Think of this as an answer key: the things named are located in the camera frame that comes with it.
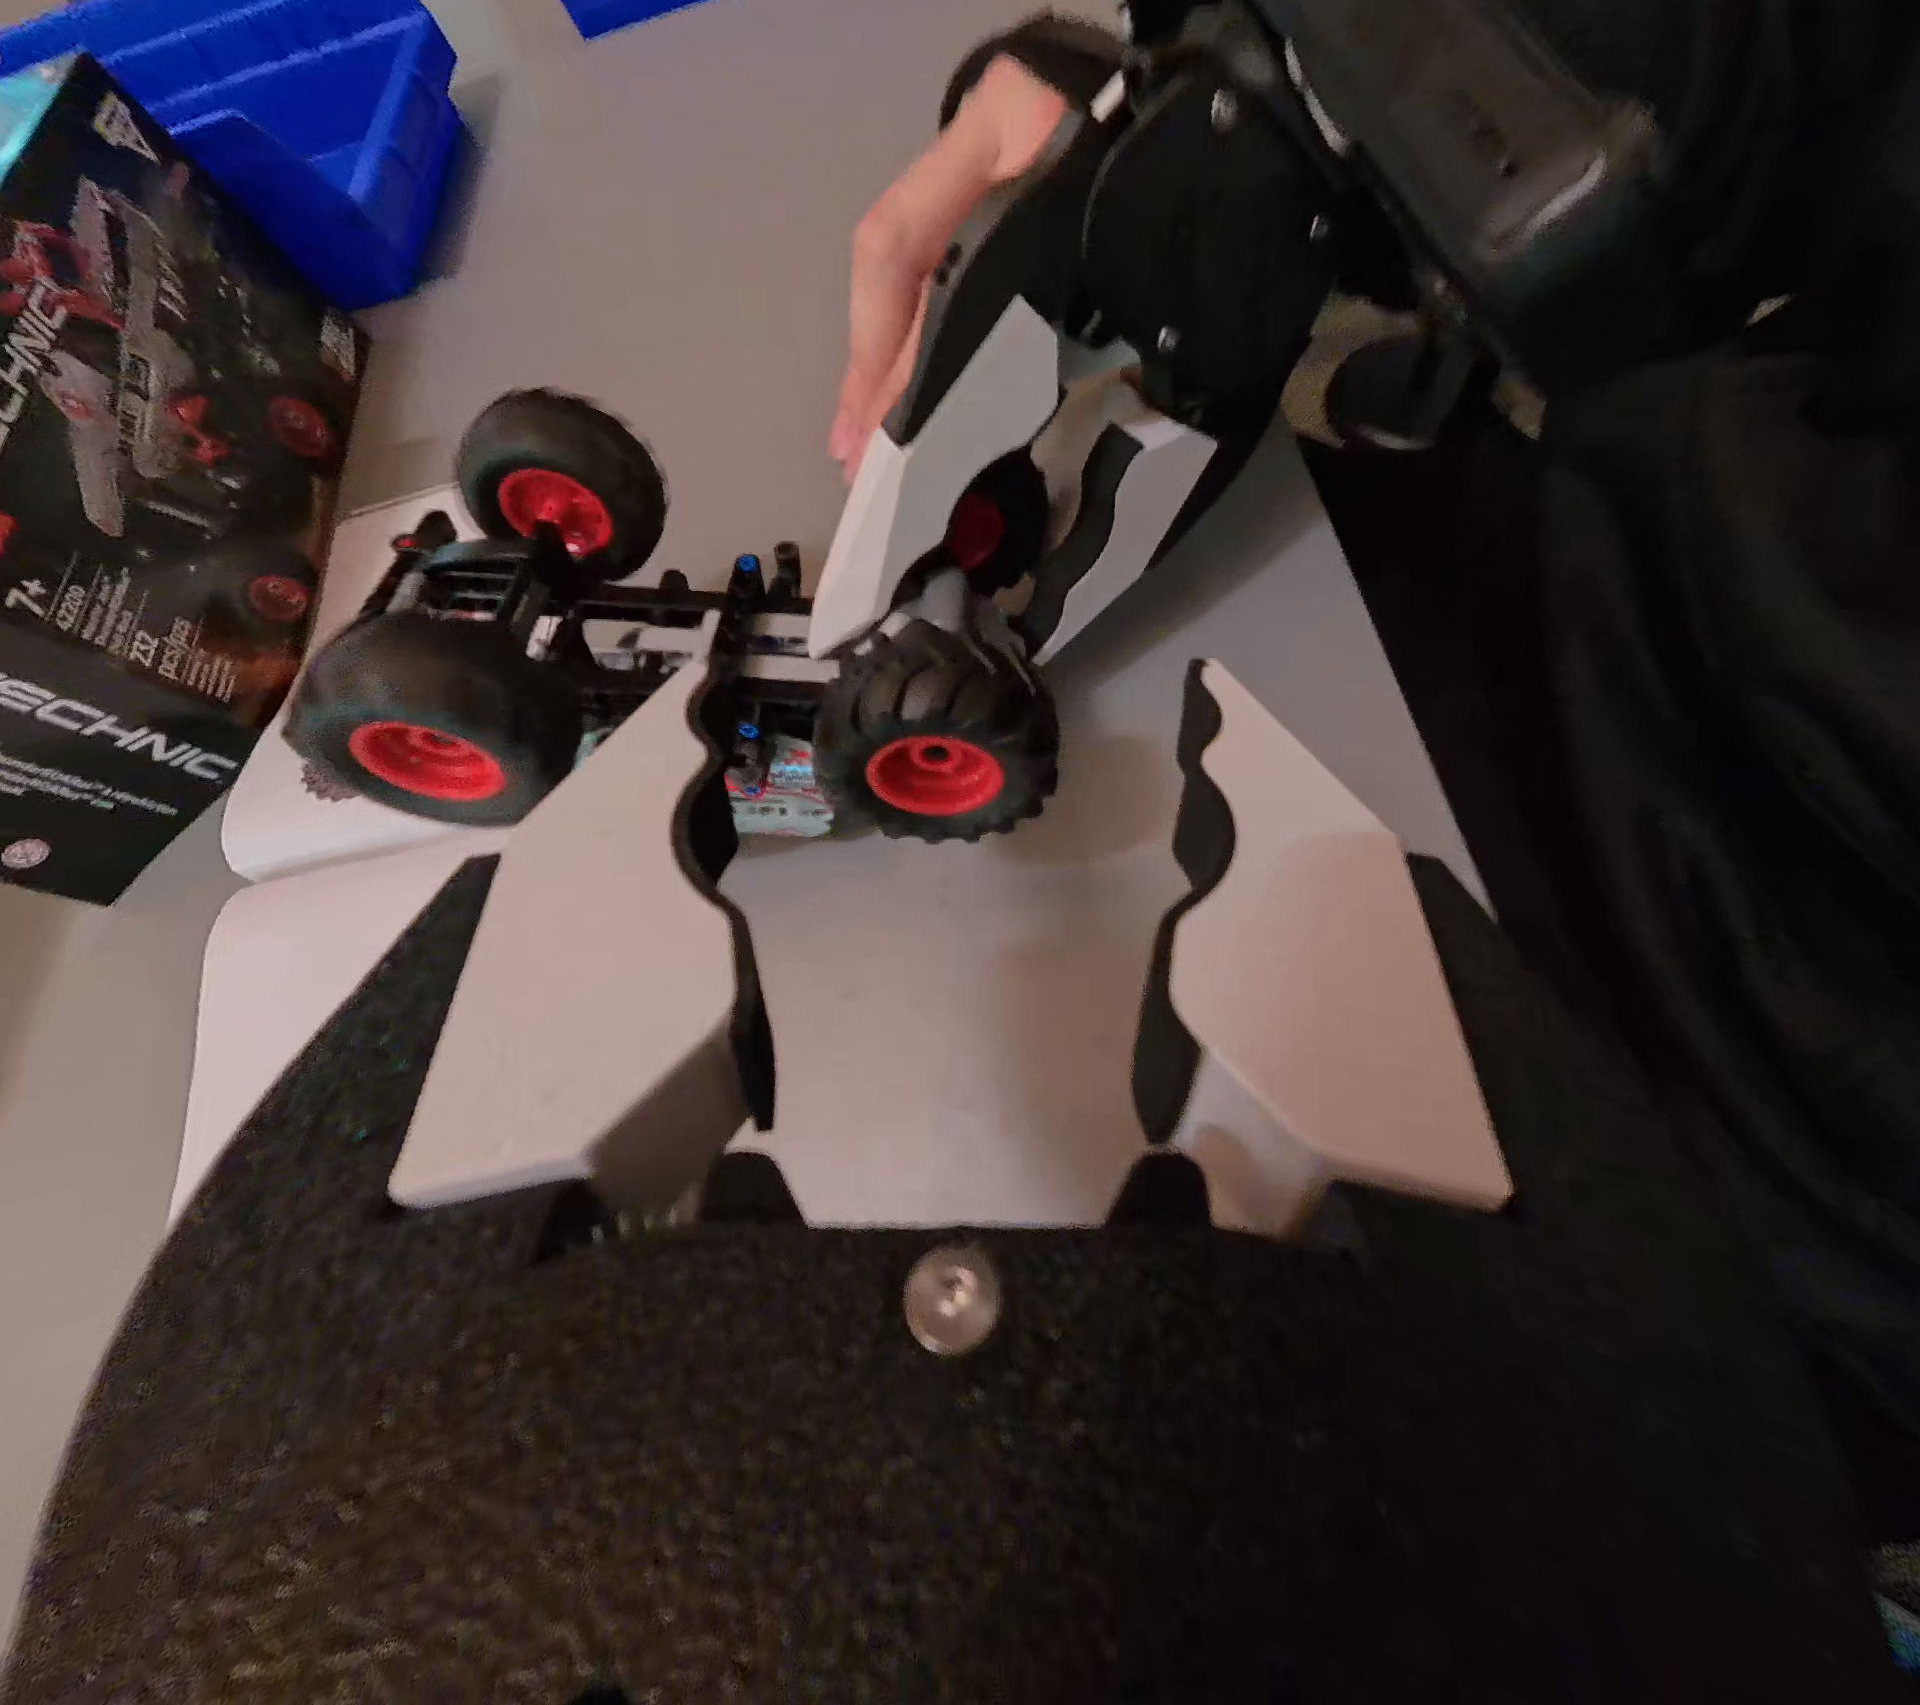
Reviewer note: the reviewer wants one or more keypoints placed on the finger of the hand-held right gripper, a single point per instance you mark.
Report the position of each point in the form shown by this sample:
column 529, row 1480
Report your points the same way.
column 915, row 492
column 1141, row 505

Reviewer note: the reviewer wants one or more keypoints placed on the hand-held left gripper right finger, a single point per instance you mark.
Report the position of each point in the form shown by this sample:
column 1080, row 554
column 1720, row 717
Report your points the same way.
column 1335, row 985

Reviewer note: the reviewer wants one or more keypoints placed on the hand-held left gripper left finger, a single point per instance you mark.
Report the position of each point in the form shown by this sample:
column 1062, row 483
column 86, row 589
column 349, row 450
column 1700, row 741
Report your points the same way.
column 570, row 985

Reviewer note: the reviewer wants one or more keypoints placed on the toy brick monster truck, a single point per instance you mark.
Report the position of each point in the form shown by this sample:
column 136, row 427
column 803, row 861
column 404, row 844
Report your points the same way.
column 674, row 626

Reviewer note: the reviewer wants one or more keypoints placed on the small black wheel red hub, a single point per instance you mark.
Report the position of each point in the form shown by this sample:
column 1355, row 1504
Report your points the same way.
column 558, row 483
column 428, row 716

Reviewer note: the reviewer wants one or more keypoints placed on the grey desk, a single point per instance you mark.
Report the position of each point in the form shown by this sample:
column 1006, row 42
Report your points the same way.
column 674, row 236

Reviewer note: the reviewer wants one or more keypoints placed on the person's right hand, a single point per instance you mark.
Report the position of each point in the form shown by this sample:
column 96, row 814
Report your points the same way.
column 931, row 222

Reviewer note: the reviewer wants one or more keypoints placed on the open instruction booklet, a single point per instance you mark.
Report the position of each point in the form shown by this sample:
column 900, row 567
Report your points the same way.
column 300, row 985

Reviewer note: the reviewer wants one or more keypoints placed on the black toy set box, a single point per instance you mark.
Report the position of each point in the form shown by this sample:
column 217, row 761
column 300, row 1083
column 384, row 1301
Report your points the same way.
column 150, row 535

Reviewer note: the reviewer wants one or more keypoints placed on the blue storage bin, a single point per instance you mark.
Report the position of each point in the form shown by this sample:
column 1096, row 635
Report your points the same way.
column 271, row 85

